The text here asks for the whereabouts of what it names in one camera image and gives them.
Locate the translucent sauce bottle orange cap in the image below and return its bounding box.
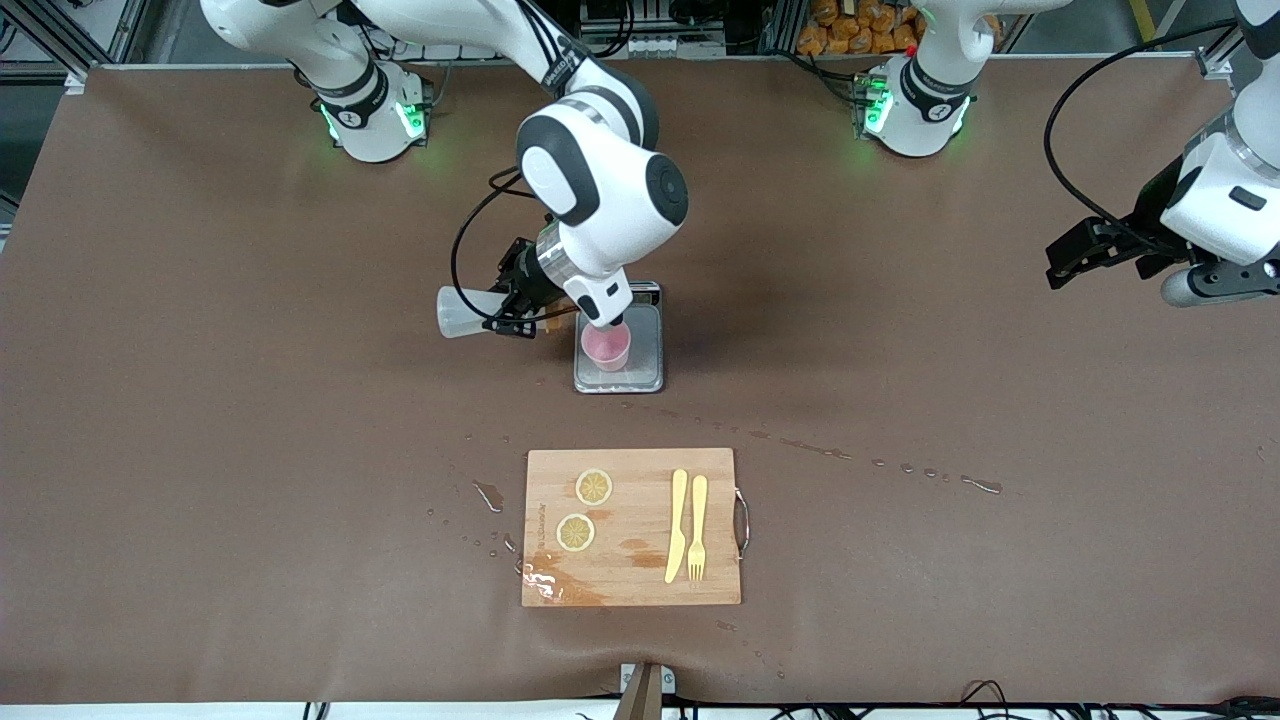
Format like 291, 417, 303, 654
436, 285, 581, 339

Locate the pink plastic cup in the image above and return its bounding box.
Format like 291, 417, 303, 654
581, 322, 632, 373

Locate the silver digital kitchen scale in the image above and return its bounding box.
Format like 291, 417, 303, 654
573, 281, 665, 395

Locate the yellow plastic fork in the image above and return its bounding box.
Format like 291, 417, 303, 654
687, 474, 710, 583

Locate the yellow plastic knife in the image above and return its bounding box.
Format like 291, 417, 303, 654
664, 468, 690, 585

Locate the white slotted socket strip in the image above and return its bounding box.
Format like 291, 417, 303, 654
580, 35, 726, 59

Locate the wooden cutting board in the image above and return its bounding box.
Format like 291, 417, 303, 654
520, 447, 751, 609

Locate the orange packaged snacks pile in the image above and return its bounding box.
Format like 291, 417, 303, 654
797, 0, 921, 56

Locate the brown table cover mat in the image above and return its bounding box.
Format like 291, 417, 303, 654
0, 60, 1280, 706

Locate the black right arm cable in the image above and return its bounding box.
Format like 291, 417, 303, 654
450, 168, 546, 329

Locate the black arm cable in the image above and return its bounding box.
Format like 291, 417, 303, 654
1044, 20, 1241, 241
450, 168, 546, 329

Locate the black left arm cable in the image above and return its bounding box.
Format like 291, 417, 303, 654
1044, 20, 1241, 241

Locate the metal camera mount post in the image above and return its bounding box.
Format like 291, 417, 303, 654
618, 662, 677, 720

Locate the thin black looped cable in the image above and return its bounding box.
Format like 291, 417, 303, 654
958, 679, 1013, 720

